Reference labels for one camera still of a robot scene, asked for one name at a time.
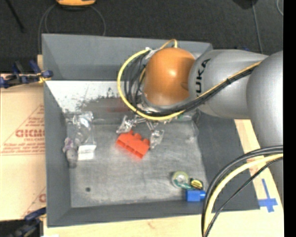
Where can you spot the clear plastic packet white label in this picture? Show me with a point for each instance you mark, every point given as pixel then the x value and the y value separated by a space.
pixel 82 132

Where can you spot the blue block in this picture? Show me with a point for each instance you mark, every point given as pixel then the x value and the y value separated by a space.
pixel 194 195

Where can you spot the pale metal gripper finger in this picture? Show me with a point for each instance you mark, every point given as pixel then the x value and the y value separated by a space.
pixel 157 136
pixel 125 125

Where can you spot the grey metal bin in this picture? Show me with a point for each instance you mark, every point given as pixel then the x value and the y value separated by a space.
pixel 128 179

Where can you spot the green and clear round thing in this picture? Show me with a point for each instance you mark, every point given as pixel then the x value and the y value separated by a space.
pixel 180 179

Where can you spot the orange-red toy brick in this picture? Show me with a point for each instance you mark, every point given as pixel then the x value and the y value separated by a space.
pixel 132 144

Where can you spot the small yellow and black thing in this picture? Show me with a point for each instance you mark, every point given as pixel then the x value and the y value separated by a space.
pixel 196 183

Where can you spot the grey and purple toy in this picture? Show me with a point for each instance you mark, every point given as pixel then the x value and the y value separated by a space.
pixel 71 154

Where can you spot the brown cardboard board red print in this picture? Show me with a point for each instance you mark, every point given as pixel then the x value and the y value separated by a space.
pixel 19 176

